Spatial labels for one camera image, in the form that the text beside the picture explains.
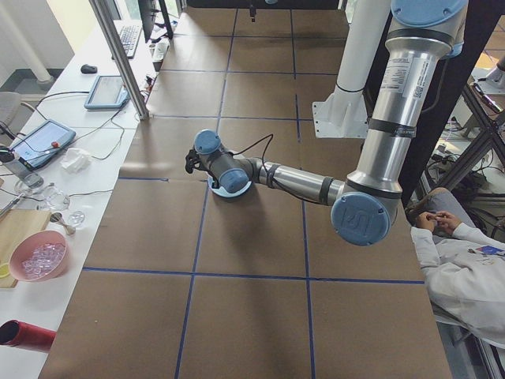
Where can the white ceramic plate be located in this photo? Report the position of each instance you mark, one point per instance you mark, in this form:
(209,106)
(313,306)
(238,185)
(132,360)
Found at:
(236,194)

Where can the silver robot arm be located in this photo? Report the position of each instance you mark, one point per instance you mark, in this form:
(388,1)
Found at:
(394,98)

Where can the black monitor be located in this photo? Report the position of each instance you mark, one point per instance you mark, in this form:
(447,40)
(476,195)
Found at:
(148,19)

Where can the black and white keyboard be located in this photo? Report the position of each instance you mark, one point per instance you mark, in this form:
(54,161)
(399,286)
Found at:
(128,39)

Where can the light blue teach pendant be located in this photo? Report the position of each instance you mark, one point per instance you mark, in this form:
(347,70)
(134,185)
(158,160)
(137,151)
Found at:
(106,92)
(41,144)

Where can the crumpled white tissue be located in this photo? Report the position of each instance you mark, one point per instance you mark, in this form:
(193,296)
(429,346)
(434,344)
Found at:
(75,160)

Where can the small clear glass dish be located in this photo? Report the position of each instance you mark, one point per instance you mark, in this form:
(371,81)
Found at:
(76,219)

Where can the metal jigger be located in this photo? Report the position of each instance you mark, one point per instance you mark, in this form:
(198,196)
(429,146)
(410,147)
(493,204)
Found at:
(63,223)

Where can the clear glass bowl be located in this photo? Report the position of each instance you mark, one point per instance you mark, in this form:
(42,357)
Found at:
(55,198)

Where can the black computer mouse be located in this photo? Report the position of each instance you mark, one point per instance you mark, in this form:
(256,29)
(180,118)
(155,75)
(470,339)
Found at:
(88,68)

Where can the clear ice cube heap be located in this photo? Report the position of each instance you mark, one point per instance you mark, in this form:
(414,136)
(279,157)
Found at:
(41,256)

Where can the clear bottle with black cap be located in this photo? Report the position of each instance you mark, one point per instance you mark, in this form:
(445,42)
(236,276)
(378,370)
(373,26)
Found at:
(23,173)

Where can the wooden cutting board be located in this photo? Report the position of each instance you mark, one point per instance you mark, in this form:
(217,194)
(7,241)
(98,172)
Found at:
(21,225)

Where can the white round pillar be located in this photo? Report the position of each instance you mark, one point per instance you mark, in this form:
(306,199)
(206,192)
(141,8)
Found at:
(43,75)

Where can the pink bowl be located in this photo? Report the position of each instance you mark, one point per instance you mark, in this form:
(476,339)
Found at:
(19,252)

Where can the grey chair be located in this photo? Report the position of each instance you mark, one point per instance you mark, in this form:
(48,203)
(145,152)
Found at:
(7,106)

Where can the red cylinder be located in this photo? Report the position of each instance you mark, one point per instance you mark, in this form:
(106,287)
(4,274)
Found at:
(31,335)

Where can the person in white shirt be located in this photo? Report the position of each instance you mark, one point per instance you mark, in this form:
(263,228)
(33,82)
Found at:
(465,276)

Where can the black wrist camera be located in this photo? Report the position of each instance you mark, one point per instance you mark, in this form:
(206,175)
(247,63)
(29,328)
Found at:
(190,162)

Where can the white pedestal column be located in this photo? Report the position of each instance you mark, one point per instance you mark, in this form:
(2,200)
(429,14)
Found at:
(347,59)

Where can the tall aluminium frame post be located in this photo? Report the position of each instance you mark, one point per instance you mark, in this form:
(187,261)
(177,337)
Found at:
(120,59)

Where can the black metal bar frame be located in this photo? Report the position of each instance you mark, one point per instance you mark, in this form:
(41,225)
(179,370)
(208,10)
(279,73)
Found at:
(483,108)

